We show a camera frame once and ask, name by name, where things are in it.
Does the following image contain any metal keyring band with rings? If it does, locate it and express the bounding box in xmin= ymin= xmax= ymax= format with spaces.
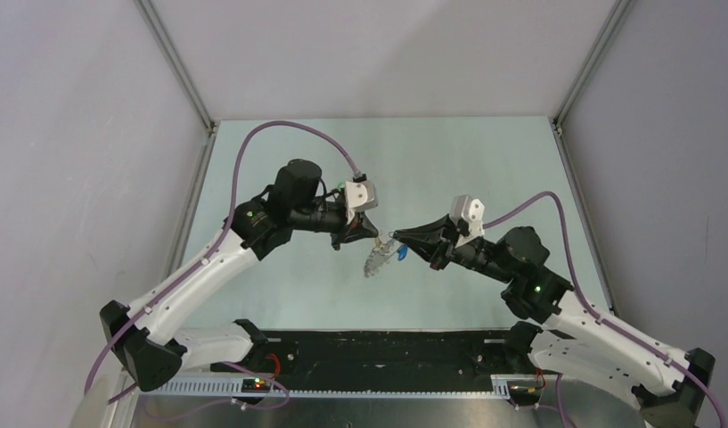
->
xmin=363 ymin=232 xmax=402 ymax=278

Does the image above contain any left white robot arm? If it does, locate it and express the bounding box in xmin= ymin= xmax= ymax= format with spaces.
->
xmin=100 ymin=160 xmax=380 ymax=391

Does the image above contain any controller board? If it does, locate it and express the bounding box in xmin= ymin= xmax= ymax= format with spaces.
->
xmin=509 ymin=384 xmax=544 ymax=395
xmin=241 ymin=377 xmax=273 ymax=394

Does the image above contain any right controller board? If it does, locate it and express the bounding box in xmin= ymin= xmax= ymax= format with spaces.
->
xmin=509 ymin=384 xmax=544 ymax=395

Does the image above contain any white slotted cable duct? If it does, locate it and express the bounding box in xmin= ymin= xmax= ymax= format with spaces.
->
xmin=146 ymin=376 xmax=511 ymax=399

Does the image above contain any aluminium corner post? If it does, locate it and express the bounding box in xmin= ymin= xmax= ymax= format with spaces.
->
xmin=551 ymin=0 xmax=639 ymax=137
xmin=134 ymin=0 xmax=216 ymax=136

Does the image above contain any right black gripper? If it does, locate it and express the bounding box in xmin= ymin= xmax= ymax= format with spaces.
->
xmin=393 ymin=214 xmax=515 ymax=284

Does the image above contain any right aluminium corner post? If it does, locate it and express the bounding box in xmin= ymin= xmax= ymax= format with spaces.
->
xmin=551 ymin=0 xmax=639 ymax=137

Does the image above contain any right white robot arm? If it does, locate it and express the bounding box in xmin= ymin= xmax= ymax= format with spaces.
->
xmin=393 ymin=216 xmax=715 ymax=427

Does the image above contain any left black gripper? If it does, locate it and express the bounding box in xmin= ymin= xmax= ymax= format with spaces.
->
xmin=290 ymin=199 xmax=378 ymax=250

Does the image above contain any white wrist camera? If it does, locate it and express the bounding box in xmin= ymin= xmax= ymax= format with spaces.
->
xmin=448 ymin=194 xmax=485 ymax=240
xmin=343 ymin=180 xmax=379 ymax=216

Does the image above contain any left aluminium corner post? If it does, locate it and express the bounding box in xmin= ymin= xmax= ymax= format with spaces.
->
xmin=134 ymin=0 xmax=216 ymax=136

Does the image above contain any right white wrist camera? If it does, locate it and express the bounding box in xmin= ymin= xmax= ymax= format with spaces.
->
xmin=448 ymin=194 xmax=485 ymax=240

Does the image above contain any left controller board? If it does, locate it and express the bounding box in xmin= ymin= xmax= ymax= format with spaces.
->
xmin=241 ymin=377 xmax=273 ymax=394

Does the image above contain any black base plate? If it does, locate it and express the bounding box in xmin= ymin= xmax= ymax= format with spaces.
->
xmin=239 ymin=330 xmax=548 ymax=391

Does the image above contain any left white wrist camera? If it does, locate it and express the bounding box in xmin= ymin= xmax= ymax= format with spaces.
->
xmin=343 ymin=180 xmax=379 ymax=216

